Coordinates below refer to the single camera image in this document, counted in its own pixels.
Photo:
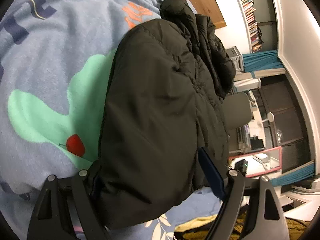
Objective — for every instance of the white desk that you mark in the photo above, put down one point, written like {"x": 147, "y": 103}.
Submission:
{"x": 257, "y": 127}

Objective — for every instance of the grey office chair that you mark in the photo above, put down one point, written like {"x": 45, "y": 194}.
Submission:
{"x": 236, "y": 111}

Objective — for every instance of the row of books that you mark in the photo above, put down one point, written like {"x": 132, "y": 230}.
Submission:
{"x": 248, "y": 15}

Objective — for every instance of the black puffer coat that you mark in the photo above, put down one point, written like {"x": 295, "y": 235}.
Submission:
{"x": 150, "y": 105}

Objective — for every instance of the grey printer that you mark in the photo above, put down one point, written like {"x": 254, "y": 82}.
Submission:
{"x": 235, "y": 58}

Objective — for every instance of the wooden headboard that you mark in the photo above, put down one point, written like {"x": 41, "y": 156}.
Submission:
{"x": 205, "y": 2}

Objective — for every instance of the blue printed blanket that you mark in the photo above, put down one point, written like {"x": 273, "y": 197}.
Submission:
{"x": 50, "y": 55}

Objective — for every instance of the pink framed mirror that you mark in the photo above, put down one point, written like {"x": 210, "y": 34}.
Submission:
{"x": 260, "y": 166}

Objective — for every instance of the yellow patterned cloth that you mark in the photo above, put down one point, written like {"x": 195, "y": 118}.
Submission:
{"x": 292, "y": 226}

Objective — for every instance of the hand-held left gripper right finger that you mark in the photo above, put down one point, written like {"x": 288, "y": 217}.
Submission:
{"x": 212, "y": 175}

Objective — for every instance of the teal curtain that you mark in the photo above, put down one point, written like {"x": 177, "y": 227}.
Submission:
{"x": 262, "y": 62}
{"x": 295, "y": 175}

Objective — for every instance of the white desk lamp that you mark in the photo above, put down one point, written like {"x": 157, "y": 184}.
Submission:
{"x": 270, "y": 117}

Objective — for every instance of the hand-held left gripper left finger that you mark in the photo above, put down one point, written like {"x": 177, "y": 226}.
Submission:
{"x": 77, "y": 192}

